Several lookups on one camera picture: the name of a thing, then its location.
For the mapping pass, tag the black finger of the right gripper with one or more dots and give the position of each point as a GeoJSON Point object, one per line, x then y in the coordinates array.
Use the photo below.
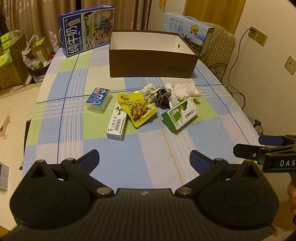
{"type": "Point", "coordinates": [271, 140]}
{"type": "Point", "coordinates": [249, 152]}

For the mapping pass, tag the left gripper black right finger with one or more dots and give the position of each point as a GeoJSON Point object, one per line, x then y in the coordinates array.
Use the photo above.
{"type": "Point", "coordinates": [208, 171]}

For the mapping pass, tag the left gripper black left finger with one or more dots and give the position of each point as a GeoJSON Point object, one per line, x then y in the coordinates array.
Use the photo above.
{"type": "Point", "coordinates": [79, 170]}

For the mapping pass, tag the white ointment box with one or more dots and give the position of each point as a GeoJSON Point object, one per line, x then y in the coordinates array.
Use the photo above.
{"type": "Point", "coordinates": [116, 124]}

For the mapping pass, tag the green white spray box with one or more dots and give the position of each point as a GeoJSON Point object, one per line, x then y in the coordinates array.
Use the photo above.
{"type": "Point", "coordinates": [176, 117]}

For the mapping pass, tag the clear blue floss box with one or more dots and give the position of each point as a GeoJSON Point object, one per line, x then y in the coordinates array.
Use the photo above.
{"type": "Point", "coordinates": [98, 100]}

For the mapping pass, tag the white cream tube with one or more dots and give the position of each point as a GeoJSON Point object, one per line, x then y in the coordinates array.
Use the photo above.
{"type": "Point", "coordinates": [173, 101]}

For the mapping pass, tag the white sock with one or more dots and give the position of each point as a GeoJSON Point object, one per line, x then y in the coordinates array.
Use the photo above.
{"type": "Point", "coordinates": [185, 90]}

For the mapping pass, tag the dark fuzzy scrunchie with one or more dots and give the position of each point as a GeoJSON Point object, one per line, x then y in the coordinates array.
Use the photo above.
{"type": "Point", "coordinates": [162, 98]}

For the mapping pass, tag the yellow chestnut snack pouch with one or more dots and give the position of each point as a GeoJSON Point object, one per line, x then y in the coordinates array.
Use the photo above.
{"type": "Point", "coordinates": [137, 108]}

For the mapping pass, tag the person's right hand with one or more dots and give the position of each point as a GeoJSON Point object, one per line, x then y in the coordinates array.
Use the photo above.
{"type": "Point", "coordinates": [291, 191]}

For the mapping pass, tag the checkered bed sheet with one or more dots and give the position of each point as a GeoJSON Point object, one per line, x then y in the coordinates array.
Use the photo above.
{"type": "Point", "coordinates": [150, 156]}

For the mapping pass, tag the quilted beige chair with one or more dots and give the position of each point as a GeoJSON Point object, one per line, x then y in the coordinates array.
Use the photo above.
{"type": "Point", "coordinates": [219, 51]}

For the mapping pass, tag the white plastic bag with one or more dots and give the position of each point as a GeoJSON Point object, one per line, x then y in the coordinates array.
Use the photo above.
{"type": "Point", "coordinates": [37, 53]}

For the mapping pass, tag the cardboard box with tissue packs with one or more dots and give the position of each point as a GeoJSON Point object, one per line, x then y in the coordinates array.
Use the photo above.
{"type": "Point", "coordinates": [13, 70]}

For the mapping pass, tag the brown cardboard storage box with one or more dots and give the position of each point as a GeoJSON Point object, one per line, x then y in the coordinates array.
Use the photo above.
{"type": "Point", "coordinates": [137, 53]}

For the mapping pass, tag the light blue milk carton box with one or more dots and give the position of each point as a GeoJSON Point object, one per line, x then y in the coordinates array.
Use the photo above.
{"type": "Point", "coordinates": [197, 34]}

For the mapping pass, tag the dark blue milk carton box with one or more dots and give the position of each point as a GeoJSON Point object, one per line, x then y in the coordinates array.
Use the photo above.
{"type": "Point", "coordinates": [85, 29]}

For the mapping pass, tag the brown curtain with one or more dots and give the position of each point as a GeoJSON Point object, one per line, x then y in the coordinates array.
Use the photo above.
{"type": "Point", "coordinates": [40, 18]}

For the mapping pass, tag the wall power socket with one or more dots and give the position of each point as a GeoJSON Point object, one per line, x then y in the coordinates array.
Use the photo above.
{"type": "Point", "coordinates": [253, 32]}

